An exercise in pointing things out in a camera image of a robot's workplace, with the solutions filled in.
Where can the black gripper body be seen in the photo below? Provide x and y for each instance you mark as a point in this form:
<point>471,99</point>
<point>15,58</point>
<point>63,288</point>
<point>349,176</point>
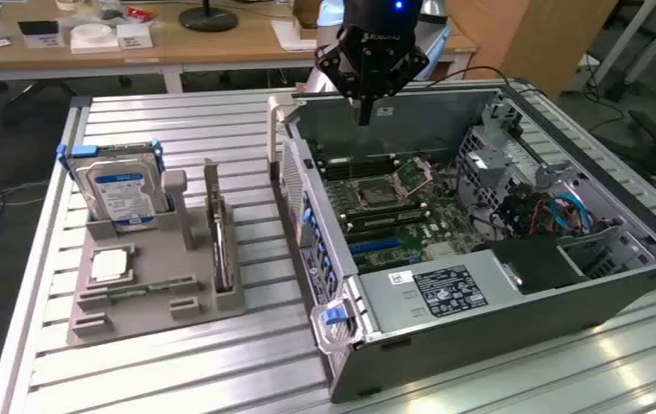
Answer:
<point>383,26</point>

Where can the graphics card with black fan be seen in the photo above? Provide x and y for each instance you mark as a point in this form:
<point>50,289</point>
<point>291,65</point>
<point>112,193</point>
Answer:
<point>222,241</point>

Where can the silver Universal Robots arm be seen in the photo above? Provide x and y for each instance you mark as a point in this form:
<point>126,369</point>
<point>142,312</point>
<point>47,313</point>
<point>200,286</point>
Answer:
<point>330,13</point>

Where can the white paper stack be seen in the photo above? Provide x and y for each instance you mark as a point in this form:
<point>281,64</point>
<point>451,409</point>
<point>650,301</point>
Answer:
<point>294,36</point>

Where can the brown cardboard box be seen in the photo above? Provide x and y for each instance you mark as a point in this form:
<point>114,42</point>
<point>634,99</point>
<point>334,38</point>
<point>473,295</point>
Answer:
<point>305,13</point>

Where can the wooden desk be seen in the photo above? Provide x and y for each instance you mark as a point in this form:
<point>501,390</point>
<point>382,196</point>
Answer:
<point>219,47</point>

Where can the black round lamp base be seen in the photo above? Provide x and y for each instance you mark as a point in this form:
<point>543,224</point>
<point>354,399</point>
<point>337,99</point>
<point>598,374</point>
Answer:
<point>207,19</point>

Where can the wooden cabinet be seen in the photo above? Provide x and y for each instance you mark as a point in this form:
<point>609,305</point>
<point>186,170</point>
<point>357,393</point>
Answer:
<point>547,43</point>

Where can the metal socket cover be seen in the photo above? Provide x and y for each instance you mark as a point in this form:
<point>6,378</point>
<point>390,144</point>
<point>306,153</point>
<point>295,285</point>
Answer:
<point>414,174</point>

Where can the perforated metal disk bay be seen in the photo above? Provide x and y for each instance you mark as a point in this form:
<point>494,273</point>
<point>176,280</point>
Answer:
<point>490,172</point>

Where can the CPU socket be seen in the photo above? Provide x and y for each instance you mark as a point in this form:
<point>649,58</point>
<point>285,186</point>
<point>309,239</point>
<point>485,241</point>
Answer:
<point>377,192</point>

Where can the small white labelled box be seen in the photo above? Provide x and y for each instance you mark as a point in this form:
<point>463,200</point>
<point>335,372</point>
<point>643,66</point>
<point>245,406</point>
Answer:
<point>135,36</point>

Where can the red package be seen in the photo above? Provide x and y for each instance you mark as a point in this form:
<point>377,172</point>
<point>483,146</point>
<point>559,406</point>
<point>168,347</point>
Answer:
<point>139,14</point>

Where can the dark installed RAM stick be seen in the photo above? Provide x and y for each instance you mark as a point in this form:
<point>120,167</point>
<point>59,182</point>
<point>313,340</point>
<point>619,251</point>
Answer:
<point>386,217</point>

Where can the green motherboard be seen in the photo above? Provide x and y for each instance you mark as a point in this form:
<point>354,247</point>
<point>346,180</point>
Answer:
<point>438,224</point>

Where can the flat white box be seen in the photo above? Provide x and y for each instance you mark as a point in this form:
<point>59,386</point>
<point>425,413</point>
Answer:
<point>95,46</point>

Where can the blue expansion slot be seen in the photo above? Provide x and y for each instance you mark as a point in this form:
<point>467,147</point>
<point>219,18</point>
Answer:
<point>374,246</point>

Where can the hard disk in blue caddy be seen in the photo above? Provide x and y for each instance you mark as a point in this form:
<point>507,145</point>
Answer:
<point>120,194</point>

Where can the white box with black lid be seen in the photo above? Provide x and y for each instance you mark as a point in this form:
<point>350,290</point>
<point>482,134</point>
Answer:
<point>40,41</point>

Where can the grey power supply unit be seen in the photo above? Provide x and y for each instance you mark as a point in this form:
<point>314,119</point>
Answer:
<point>398,302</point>

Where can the blue case latch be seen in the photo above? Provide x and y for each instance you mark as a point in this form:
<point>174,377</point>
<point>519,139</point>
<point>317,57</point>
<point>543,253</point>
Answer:
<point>331,316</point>

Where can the silver CPU chip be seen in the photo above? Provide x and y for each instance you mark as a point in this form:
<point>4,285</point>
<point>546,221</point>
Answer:
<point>111,264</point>

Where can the green RAM stick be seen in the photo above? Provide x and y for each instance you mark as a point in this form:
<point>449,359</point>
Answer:
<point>132,291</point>

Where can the grey printed parts rack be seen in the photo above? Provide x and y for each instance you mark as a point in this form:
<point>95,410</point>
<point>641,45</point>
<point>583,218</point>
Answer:
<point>155,310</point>

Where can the open dark PC case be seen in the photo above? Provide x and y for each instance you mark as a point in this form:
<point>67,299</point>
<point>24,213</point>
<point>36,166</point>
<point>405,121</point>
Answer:
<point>478,345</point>

